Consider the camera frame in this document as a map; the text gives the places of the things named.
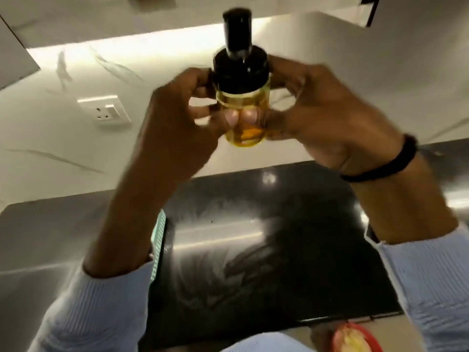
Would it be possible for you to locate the person's right forearm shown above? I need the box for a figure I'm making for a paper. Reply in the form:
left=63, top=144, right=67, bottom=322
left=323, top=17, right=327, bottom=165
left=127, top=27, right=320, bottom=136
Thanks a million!
left=342, top=150, right=469, bottom=352

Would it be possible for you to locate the person's left forearm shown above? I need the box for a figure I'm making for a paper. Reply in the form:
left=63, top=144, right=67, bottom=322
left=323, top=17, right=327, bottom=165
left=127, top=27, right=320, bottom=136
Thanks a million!
left=27, top=168, right=201, bottom=352

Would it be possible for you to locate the person's left hand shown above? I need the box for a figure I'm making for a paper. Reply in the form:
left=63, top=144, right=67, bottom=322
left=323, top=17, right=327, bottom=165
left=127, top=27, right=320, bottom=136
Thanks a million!
left=133, top=66, right=242, bottom=188

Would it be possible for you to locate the yellow oil bottle black cap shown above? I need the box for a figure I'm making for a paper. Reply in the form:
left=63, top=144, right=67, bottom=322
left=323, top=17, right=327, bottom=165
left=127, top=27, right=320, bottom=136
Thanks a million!
left=212, top=7, right=274, bottom=148

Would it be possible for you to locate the light blue shirt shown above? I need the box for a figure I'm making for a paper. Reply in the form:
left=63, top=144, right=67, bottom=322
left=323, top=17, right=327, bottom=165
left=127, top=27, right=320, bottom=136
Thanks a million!
left=220, top=331, right=314, bottom=352

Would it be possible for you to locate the pale food in bowl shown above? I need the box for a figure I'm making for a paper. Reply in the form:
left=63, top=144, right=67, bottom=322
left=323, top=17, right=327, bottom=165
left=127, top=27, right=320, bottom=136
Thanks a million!
left=338, top=324, right=371, bottom=352

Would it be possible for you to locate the person's right hand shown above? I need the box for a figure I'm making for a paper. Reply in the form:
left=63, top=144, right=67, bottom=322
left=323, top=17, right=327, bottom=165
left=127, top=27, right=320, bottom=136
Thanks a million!
left=241, top=55, right=408, bottom=177

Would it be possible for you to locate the teal dotted strip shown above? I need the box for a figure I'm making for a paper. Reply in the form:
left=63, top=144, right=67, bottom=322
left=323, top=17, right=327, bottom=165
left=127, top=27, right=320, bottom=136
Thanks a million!
left=149, top=209, right=168, bottom=283

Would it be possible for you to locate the black glass cooktop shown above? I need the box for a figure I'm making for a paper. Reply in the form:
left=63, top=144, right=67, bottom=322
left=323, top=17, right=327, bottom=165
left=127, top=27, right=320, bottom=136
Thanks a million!
left=139, top=161, right=404, bottom=351

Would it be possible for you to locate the red bowl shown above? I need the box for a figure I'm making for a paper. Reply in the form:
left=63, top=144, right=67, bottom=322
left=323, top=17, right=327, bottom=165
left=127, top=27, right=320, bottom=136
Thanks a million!
left=331, top=322, right=384, bottom=352

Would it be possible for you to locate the black wristband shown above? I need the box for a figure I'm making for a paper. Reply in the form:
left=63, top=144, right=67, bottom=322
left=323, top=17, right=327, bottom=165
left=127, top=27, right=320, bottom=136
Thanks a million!
left=340, top=134, right=419, bottom=183

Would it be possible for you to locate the white wall socket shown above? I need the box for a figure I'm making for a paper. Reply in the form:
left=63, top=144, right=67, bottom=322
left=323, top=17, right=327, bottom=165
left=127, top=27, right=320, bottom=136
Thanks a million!
left=76, top=94, right=132, bottom=126

